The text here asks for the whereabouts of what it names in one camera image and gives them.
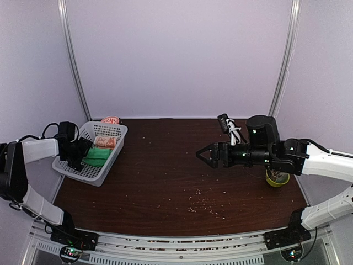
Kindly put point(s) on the green microfiber towel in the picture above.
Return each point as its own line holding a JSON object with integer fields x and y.
{"x": 97, "y": 157}

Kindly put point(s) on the aluminium frame post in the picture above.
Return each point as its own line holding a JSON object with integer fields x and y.
{"x": 62, "y": 8}
{"x": 286, "y": 59}

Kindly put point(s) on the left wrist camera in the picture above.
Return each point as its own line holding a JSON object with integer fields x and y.
{"x": 67, "y": 130}

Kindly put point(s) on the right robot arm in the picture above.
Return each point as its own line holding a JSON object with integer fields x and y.
{"x": 264, "y": 148}

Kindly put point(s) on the orange bunny pattern towel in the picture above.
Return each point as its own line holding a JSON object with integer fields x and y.
{"x": 106, "y": 142}

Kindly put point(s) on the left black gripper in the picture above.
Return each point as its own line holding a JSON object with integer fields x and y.
{"x": 84, "y": 144}

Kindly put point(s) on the white perforated plastic basket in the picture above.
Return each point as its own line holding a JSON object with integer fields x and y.
{"x": 94, "y": 176}

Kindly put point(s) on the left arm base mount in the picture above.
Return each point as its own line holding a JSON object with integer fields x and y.
{"x": 74, "y": 241}

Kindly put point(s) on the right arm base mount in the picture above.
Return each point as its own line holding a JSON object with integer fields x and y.
{"x": 290, "y": 239}

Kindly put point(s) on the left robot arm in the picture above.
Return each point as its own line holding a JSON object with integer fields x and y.
{"x": 20, "y": 175}

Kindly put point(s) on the left aluminium frame post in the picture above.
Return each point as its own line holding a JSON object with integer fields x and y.
{"x": 62, "y": 8}

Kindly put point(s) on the white coral pattern mug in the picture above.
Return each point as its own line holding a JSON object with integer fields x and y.
{"x": 277, "y": 176}

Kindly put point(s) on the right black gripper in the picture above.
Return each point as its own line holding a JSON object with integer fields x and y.
{"x": 216, "y": 154}

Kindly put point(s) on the right aluminium frame post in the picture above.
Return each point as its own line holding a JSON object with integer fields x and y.
{"x": 286, "y": 59}

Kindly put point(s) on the green bowl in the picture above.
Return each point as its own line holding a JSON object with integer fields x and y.
{"x": 276, "y": 184}

